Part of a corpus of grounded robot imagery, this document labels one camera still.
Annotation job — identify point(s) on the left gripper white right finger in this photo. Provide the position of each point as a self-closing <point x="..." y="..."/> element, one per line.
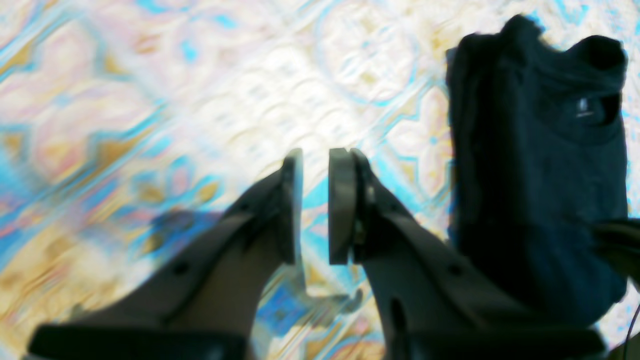
<point x="432" y="303"/>

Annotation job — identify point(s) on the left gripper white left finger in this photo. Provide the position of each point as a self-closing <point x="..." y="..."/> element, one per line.
<point x="202" y="304"/>

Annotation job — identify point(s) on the black T-shirt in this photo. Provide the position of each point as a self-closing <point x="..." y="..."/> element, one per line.
<point x="539" y="156"/>

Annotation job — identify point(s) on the patterned tablecloth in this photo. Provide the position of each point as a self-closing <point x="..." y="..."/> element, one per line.
<point x="120" y="119"/>

